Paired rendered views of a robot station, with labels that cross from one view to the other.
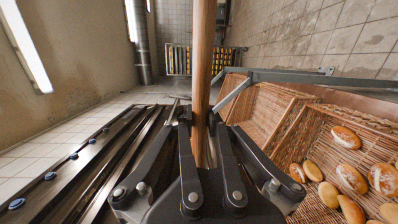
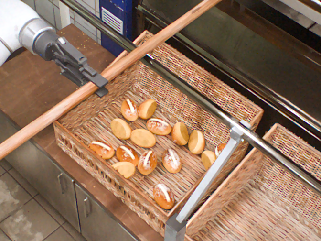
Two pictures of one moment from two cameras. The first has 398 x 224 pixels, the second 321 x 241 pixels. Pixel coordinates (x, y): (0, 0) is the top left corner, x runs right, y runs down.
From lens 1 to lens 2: 1.53 m
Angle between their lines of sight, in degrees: 97
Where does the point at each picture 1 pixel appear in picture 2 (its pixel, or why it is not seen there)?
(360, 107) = (144, 226)
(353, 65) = not seen: outside the picture
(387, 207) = (150, 141)
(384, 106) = (128, 221)
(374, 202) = (164, 147)
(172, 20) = not seen: outside the picture
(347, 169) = (168, 165)
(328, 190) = (192, 144)
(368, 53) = not seen: outside the picture
